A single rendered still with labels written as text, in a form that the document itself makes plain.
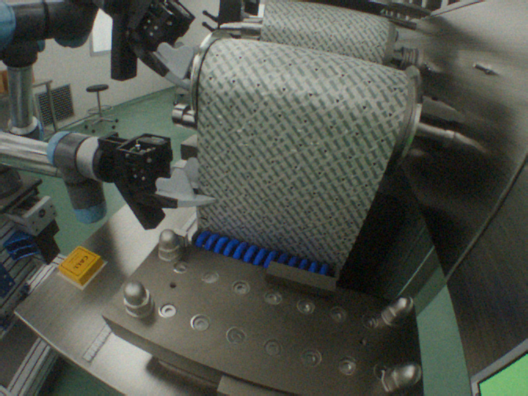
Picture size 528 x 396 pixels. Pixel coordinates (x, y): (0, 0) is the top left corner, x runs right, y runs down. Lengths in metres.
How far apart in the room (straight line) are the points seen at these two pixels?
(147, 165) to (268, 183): 0.17
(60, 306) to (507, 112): 0.69
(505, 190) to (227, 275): 0.33
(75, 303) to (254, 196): 0.39
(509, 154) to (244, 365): 0.33
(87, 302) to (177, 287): 0.24
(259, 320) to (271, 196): 0.16
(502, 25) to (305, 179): 0.29
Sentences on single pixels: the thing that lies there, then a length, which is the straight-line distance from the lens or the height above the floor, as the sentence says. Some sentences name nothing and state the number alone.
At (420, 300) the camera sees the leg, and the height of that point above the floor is 0.85.
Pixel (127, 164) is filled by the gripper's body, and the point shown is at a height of 1.14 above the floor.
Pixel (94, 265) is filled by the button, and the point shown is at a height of 0.92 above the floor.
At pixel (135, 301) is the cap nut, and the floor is 1.06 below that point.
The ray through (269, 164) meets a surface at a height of 1.17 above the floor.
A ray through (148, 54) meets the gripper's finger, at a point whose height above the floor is 1.29.
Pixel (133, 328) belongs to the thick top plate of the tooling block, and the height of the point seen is 1.03.
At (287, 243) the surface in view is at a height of 1.05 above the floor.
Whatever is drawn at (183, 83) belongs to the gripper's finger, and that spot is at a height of 1.25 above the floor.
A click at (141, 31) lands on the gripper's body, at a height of 1.32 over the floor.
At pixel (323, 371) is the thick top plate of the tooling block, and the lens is 0.32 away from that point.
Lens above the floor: 1.32
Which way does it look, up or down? 34 degrees down
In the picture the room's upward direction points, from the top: 8 degrees clockwise
